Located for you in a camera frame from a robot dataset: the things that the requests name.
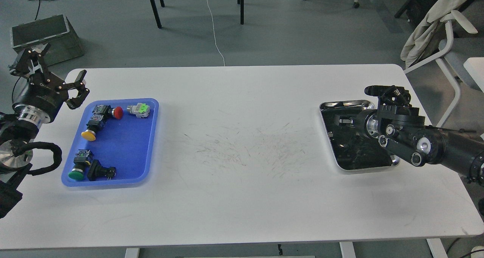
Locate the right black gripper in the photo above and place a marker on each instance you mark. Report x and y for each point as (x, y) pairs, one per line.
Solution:
(365, 123)

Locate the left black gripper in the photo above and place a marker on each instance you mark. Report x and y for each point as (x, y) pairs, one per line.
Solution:
(44, 93)

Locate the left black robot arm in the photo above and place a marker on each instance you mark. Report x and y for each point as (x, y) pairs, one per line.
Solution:
(18, 131)

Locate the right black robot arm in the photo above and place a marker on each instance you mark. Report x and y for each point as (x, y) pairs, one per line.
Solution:
(402, 132)

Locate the silver metal tray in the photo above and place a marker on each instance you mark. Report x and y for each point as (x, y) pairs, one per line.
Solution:
(352, 151)

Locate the grey plastic crate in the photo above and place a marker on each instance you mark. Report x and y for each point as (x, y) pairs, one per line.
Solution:
(56, 31)

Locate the white office chair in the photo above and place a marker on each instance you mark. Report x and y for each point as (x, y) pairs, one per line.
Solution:
(452, 59)

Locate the beige cloth on chair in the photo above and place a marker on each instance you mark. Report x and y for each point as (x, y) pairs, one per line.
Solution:
(423, 33)

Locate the black table leg pair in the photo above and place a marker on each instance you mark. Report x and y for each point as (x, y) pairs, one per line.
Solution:
(241, 4)

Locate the yellow push button switch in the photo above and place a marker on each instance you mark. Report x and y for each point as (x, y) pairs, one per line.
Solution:
(94, 125)

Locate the red push button switch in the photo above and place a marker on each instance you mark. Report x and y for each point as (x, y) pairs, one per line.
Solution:
(108, 112)

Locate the green push button switch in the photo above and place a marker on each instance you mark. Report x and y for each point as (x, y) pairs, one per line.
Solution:
(82, 160)

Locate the grey green switch module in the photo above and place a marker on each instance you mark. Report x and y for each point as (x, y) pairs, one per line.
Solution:
(140, 110)

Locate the black selector switch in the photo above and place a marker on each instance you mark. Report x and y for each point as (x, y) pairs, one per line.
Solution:
(96, 170)

